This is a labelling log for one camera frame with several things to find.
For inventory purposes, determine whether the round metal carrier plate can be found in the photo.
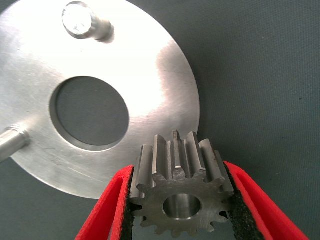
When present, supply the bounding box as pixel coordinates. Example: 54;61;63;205
0;0;201;201

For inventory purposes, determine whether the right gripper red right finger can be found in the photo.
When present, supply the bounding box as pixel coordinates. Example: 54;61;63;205
223;160;311;240

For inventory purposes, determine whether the steel spur gear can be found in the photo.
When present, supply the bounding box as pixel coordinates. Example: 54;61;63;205
129;128;236;240

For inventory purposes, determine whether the dark grey table cloth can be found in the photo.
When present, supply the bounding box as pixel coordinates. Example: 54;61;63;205
0;0;320;240

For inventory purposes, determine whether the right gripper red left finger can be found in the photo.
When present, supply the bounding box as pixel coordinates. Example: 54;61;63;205
74;164;137;240

